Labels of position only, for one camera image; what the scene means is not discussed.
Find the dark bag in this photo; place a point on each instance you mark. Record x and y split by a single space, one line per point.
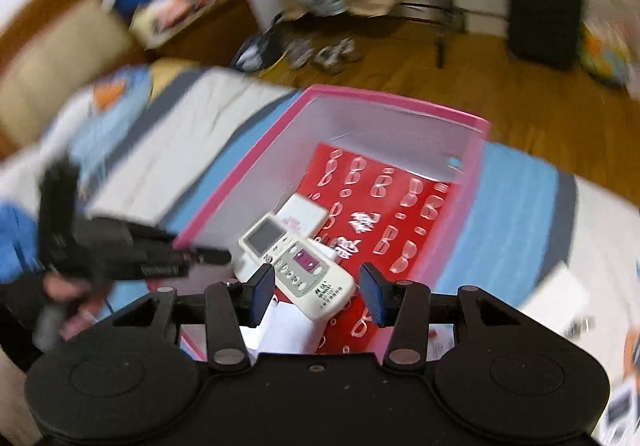
260 45

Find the black suitcase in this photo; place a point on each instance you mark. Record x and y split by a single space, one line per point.
545 10

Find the person's left hand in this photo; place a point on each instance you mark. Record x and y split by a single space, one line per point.
60 288

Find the red patterned paper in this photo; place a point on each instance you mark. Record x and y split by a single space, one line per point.
400 221

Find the pair of shoes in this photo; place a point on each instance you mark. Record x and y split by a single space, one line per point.
325 53

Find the white remote with grey buttons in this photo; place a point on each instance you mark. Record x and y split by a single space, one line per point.
622 411

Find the wooden headboard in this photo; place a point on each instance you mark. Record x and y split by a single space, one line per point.
55 40

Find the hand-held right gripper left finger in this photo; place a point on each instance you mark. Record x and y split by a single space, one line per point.
262 296

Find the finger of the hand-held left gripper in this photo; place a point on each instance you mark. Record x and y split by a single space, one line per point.
210 256

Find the small white charger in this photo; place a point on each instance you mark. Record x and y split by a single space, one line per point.
560 298

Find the striped printed bed sheet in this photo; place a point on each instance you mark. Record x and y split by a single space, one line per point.
515 206

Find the white power bank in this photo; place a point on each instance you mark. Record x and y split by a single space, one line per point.
302 213

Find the pink cardboard box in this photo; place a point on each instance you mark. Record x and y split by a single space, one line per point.
240 196

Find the cream air conditioner remote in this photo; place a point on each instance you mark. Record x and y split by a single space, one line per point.
310 276

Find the wooden nightstand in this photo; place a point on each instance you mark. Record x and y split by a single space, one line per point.
210 30

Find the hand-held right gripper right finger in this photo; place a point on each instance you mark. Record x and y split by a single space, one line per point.
376 293

